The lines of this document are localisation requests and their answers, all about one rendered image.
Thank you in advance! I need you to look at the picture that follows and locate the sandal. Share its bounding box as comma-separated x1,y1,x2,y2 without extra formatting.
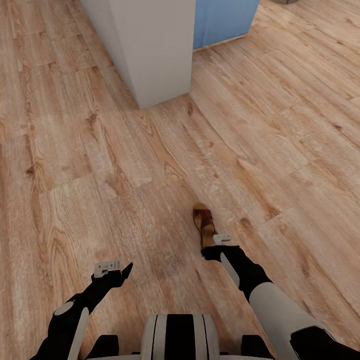
192,202,216,250

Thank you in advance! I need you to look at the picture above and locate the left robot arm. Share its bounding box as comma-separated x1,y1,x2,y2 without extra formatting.
30,260,133,360

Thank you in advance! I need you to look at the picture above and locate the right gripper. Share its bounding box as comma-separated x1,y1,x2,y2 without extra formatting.
200,245,222,261

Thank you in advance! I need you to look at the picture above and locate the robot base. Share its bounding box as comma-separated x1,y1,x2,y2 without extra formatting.
84,334,274,360

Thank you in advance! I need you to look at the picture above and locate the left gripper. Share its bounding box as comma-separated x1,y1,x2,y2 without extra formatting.
89,263,133,301

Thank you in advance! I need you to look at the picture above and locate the robot trunk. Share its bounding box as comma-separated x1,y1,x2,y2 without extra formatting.
140,314,220,360

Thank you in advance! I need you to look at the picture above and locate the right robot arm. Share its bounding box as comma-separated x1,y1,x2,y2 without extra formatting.
200,233,360,360

